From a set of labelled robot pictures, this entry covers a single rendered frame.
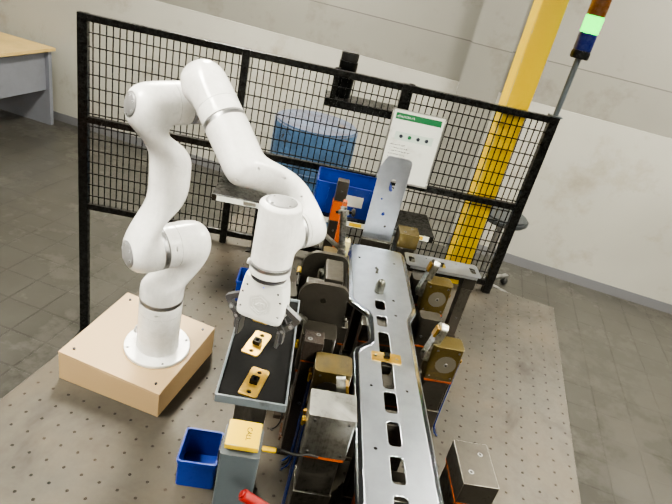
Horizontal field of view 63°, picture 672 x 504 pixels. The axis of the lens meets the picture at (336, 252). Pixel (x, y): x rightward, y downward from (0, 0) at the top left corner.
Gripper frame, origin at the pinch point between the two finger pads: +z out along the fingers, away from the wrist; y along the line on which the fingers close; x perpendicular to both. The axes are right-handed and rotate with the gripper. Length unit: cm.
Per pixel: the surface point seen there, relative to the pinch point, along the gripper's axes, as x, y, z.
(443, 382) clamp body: 41, 45, 26
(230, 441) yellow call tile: -26.7, 6.9, 2.7
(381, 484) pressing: -8.8, 34.7, 18.7
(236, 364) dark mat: -8.2, -0.9, 2.7
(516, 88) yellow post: 145, 41, -43
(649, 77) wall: 352, 135, -47
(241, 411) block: -3.8, 0.5, 19.2
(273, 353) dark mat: -1.0, 4.4, 2.7
